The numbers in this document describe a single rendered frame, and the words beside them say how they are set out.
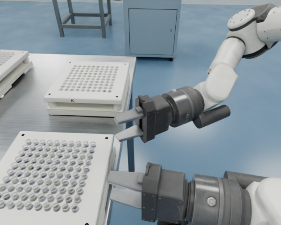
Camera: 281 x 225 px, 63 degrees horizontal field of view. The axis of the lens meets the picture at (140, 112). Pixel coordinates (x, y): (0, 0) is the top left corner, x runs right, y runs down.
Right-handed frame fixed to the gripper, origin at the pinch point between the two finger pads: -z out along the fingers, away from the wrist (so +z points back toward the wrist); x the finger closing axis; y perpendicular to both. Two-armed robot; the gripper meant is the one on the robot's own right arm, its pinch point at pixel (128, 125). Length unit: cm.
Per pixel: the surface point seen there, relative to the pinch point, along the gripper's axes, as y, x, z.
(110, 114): 19.0, 12.1, 2.5
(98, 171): -4.1, 5.9, -9.4
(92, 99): 21.8, 6.1, -1.8
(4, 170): 5.9, 5.8, -27.3
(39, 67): 65, 13, -12
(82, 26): 304, 81, 71
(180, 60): 172, 98, 155
